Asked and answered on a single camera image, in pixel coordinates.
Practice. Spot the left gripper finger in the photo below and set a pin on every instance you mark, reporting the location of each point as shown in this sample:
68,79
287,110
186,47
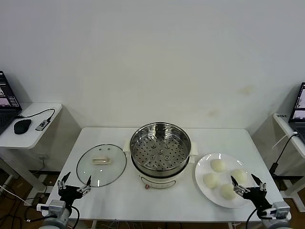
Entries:
62,183
87,187

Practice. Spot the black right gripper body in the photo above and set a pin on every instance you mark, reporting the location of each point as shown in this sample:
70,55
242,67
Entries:
257,195

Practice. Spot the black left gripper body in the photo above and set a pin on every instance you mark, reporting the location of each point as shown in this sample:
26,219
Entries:
70,193

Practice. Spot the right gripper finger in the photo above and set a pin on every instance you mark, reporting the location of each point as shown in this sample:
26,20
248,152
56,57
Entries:
261,185
239,189

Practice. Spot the white steamed baozi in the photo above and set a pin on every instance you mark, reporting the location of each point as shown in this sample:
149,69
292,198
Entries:
210,180
227,191
218,165
240,175

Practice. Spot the glass pot lid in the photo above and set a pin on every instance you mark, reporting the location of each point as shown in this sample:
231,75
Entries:
104,174

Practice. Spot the stainless steel steamer basket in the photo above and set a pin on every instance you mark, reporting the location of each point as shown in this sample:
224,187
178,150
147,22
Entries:
159,148

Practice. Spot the grey power strip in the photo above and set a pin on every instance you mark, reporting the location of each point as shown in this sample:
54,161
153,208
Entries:
45,179

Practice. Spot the white round plate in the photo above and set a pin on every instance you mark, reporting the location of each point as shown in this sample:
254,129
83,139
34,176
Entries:
214,198

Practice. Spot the black computer mouse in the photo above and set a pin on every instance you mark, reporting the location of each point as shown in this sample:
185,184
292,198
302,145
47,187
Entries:
22,126

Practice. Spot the cream electric cooker pot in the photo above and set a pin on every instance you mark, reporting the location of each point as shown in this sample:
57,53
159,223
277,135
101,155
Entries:
162,180

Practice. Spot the black open laptop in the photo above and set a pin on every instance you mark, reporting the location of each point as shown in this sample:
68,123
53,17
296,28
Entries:
299,114
7,100

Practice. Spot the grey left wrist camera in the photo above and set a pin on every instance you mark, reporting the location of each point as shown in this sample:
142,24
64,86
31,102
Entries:
57,205

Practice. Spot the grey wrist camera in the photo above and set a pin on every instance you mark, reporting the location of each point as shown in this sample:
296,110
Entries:
57,205
281,210

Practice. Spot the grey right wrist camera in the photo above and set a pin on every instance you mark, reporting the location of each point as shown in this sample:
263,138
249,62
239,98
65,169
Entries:
281,210

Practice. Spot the white wall socket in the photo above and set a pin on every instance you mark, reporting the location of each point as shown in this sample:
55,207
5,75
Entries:
43,157

